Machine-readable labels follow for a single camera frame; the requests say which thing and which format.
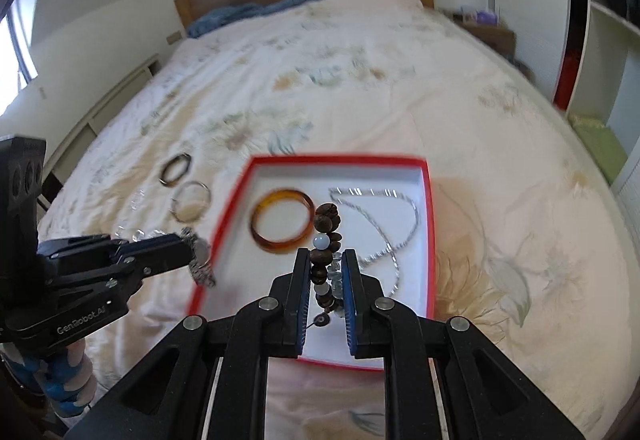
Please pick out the wooden nightstand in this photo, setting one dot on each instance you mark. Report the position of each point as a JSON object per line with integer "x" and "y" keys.
{"x": 495, "y": 38}

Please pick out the green cushion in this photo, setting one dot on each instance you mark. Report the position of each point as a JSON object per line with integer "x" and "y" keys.
{"x": 600, "y": 145}

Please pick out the amber bangle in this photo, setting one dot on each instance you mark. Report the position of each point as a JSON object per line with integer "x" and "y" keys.
{"x": 256, "y": 232}

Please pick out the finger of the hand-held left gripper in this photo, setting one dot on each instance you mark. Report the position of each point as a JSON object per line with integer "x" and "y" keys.
{"x": 150, "y": 240}
{"x": 165, "y": 257}

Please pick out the wall switch plate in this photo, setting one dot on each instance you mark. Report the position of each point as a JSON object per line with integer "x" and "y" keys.
{"x": 174, "y": 37}

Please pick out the window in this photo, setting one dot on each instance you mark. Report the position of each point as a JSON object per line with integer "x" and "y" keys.
{"x": 12, "y": 55}

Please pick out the floral bed quilt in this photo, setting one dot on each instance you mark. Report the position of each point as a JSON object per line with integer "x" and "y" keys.
{"x": 350, "y": 95}

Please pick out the low white shelf unit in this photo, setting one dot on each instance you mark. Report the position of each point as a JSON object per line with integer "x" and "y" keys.
{"x": 105, "y": 105}

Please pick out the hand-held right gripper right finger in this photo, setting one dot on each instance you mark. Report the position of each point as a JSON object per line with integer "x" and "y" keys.
{"x": 351, "y": 310}

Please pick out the open white closet shelving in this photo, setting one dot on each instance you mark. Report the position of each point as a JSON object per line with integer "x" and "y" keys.
{"x": 615, "y": 50}

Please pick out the thin silver bangle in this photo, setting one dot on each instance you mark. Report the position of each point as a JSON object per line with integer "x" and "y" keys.
{"x": 173, "y": 205}

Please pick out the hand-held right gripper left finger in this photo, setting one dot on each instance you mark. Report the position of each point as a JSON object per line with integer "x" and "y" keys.
{"x": 300, "y": 310}

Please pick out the red jewelry box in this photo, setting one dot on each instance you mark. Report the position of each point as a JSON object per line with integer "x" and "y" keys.
{"x": 280, "y": 175}

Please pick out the dark brown bangle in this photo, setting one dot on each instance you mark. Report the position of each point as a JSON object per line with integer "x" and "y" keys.
{"x": 167, "y": 175}

